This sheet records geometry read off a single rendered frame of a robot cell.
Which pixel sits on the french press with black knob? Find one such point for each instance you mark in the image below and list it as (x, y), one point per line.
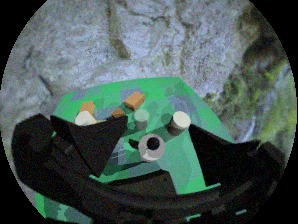
(151, 147)

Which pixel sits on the white cylinder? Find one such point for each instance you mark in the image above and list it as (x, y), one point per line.
(179, 122)
(84, 118)

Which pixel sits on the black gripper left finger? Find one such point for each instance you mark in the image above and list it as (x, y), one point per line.
(95, 142)

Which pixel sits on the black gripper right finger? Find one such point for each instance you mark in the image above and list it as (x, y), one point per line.
(216, 155)

